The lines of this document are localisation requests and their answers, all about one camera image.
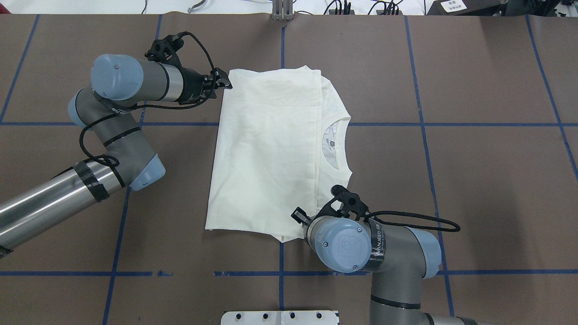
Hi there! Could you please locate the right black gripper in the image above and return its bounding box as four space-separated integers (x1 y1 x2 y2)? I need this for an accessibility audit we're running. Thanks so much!
291 185 369 226

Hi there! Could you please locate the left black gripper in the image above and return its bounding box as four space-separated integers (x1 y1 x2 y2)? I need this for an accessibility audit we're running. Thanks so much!
145 37 233 105

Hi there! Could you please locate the cream long-sleeve cat shirt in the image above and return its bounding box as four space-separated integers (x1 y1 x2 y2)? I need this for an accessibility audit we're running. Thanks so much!
205 66 352 242

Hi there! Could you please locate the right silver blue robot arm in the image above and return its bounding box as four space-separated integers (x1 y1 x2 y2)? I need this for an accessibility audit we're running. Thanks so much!
291 185 480 325

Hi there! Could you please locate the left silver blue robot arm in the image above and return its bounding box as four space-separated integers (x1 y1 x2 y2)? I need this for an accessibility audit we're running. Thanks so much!
0 32 233 257

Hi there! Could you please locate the black box with label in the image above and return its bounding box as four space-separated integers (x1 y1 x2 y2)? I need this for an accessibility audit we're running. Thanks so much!
426 0 508 16

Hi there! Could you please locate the aluminium frame post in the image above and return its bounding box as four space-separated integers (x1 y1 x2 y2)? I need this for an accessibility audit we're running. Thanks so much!
271 0 294 21

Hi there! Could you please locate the white camera mast base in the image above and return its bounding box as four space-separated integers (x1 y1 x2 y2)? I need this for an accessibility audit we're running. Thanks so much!
220 310 340 325

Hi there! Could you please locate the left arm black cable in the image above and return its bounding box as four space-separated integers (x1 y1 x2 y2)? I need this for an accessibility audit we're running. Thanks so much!
79 32 217 167

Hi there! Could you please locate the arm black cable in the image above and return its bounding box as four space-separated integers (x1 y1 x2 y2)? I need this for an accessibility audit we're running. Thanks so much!
79 32 217 167
366 211 461 232

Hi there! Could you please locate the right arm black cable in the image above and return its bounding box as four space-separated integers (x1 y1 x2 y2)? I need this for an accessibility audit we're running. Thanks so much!
366 211 461 232

